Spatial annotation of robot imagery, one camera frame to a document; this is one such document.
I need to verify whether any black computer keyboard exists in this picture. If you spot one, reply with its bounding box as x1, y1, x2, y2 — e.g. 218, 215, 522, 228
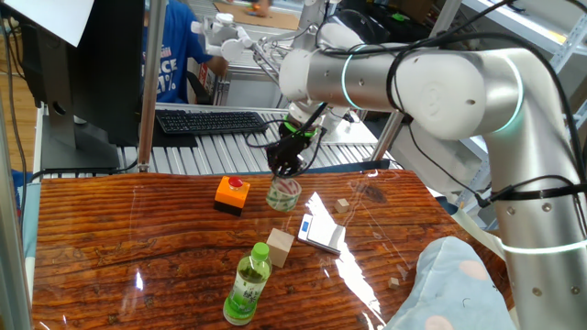
154, 109, 271, 137

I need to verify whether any white jointed teleoperation device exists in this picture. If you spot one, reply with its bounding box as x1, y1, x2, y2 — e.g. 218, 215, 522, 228
190, 12, 294, 70

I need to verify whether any orange emergency stop button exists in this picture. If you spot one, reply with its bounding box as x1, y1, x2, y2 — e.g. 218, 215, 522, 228
213, 175, 252, 217

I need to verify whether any green tea bottle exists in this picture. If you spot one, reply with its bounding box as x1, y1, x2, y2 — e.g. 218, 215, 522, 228
222, 241, 273, 327

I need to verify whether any silver digital pocket scale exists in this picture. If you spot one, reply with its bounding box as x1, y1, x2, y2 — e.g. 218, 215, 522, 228
296, 213, 348, 256

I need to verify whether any black office chair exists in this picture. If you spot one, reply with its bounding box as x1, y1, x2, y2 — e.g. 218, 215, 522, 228
185, 68, 215, 105

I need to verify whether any person in blue shirt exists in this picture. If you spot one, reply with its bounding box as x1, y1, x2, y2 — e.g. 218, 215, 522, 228
140, 0, 230, 105

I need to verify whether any aluminium profile workbench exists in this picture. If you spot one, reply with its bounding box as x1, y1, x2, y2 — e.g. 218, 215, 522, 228
31, 103, 400, 178

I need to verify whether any flat cardboard sheet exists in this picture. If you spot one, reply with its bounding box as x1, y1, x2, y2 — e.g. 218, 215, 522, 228
213, 1, 302, 32

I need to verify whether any black mouse pad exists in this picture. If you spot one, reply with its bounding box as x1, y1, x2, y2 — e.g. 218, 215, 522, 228
150, 119, 199, 149

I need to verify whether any black monitor cable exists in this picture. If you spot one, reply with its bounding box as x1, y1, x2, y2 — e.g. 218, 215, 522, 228
28, 158, 139, 183

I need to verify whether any black computer monitor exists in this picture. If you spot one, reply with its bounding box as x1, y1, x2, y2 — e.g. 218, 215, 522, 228
17, 0, 146, 171

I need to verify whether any clear red-printed tape roll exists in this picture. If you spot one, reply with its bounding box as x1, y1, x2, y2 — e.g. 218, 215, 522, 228
265, 177, 304, 214

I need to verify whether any green wrist flange ring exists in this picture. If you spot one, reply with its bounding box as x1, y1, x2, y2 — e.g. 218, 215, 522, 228
282, 115, 319, 138

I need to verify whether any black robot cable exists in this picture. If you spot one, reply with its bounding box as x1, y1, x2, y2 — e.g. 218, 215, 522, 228
244, 101, 330, 181
320, 0, 587, 210

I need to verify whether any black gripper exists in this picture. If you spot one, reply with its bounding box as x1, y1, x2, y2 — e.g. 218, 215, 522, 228
267, 135, 314, 180

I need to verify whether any light blue face pillow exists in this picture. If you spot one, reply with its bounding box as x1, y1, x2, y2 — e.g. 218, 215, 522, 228
382, 235, 517, 330

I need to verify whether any white paper sheet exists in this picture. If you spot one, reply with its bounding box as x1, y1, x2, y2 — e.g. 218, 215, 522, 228
2, 0, 95, 49

